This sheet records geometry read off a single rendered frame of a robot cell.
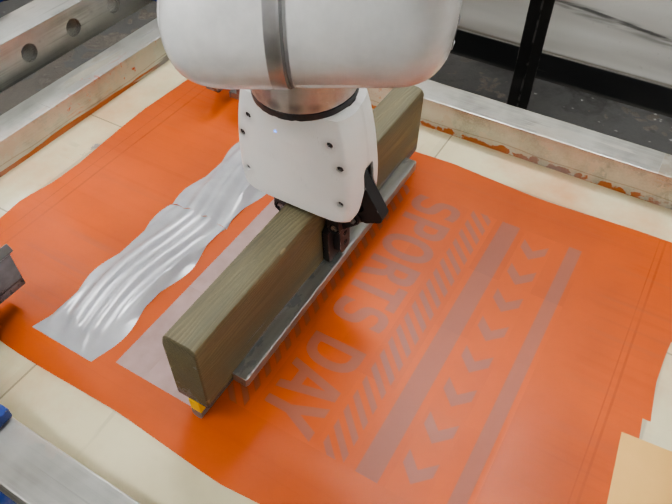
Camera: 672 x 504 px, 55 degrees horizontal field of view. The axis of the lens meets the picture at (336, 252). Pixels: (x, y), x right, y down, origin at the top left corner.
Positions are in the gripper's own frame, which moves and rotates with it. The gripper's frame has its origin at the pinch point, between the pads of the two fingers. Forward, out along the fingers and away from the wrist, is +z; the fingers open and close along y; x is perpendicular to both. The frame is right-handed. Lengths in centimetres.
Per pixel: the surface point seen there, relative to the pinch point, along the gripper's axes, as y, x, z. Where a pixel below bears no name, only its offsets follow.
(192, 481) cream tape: 2.8, -22.2, 3.8
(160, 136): -26.0, 7.7, 6.4
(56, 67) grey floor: -191, 101, 111
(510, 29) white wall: -36, 193, 100
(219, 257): -8.8, -3.8, 5.4
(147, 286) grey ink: -11.8, -10.3, 4.3
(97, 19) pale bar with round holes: -42.9, 17.4, 1.7
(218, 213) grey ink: -12.2, 0.6, 5.2
